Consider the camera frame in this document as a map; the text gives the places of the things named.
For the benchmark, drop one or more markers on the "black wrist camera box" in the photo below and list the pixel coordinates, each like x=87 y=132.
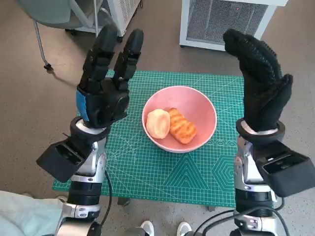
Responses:
x=288 y=172
x=61 y=159

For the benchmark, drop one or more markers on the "long striped toy bread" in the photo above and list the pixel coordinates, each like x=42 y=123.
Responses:
x=183 y=127

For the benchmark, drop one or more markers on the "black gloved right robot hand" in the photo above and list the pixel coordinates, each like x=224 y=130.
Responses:
x=261 y=98

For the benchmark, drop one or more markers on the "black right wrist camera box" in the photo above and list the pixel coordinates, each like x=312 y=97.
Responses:
x=288 y=172

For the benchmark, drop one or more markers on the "metal table leg bracket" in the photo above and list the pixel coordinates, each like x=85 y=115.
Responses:
x=123 y=201
x=212 y=208

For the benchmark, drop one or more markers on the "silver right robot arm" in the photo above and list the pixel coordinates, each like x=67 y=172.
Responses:
x=253 y=196

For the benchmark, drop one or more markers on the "grey chair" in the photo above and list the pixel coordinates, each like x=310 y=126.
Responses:
x=49 y=9

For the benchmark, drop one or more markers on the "white wheeled mesh cabinet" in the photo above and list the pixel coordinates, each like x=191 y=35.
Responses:
x=125 y=12

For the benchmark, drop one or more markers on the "person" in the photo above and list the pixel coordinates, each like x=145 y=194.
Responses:
x=24 y=214

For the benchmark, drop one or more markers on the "green cutting mat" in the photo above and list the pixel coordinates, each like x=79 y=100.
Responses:
x=137 y=172

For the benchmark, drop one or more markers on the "large white mesh cabinet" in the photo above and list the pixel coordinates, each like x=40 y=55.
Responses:
x=221 y=22

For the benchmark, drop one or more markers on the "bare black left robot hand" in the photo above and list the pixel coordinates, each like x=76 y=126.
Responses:
x=105 y=103

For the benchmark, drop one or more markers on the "white shoe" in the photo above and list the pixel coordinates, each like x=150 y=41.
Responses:
x=147 y=227
x=184 y=227

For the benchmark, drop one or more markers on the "round toy bread bun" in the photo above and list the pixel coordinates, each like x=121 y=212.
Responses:
x=157 y=123

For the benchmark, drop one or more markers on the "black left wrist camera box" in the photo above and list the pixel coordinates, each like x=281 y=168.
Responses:
x=61 y=159

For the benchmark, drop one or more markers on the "pink bowl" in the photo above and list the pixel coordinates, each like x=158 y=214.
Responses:
x=197 y=98

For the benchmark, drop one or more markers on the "thin metal pole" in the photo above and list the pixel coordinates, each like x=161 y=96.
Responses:
x=96 y=14

